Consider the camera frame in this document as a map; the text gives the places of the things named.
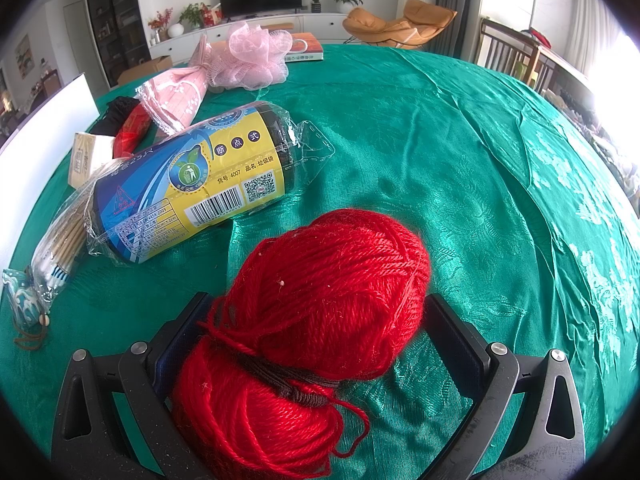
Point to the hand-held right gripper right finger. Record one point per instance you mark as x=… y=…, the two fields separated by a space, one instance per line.
x=452 y=342

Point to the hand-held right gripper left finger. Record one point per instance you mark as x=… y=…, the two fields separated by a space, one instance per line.
x=164 y=362

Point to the red yarn ball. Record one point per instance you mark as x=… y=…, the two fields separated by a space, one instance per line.
x=325 y=285

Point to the red packet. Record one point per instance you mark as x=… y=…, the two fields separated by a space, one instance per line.
x=131 y=132

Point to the pink face mask pack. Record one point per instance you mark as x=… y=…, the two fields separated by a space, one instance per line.
x=175 y=95

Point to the teal sachet pouch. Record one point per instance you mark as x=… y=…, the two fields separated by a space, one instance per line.
x=22 y=300

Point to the green tablecloth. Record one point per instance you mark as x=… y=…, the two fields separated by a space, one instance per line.
x=450 y=185

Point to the bamboo chopsticks pack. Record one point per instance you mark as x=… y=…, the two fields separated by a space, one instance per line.
x=65 y=235

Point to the packaged trash bag roll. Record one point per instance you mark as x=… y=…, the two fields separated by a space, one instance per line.
x=200 y=175

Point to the small cardboard box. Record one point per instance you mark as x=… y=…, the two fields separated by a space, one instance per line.
x=89 y=157

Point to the black cloth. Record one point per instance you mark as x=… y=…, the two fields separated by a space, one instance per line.
x=114 y=115

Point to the white board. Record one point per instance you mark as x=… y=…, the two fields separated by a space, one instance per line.
x=40 y=130

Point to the dark wooden chair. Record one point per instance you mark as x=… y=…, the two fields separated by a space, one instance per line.
x=505 y=47

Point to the pink mesh bath sponge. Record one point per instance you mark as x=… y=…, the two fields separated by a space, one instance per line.
x=250 y=55

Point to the orange lounge chair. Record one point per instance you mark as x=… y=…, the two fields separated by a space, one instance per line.
x=400 y=25

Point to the orange cover book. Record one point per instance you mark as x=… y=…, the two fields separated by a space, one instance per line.
x=306 y=47

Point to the round white vase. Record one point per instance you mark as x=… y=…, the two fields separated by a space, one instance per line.
x=175 y=30

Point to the red flower vase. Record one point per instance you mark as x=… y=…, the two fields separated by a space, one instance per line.
x=160 y=22

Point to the white television cabinet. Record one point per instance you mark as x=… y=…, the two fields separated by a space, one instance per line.
x=320 y=25

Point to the leafy green potted plant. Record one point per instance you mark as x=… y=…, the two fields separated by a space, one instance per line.
x=191 y=15

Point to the red gift box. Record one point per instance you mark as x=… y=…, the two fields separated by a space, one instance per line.
x=211 y=16

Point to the dark display cabinet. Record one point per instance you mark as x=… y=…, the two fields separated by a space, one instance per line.
x=115 y=15

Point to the small potted plant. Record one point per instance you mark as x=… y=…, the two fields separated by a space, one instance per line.
x=315 y=2

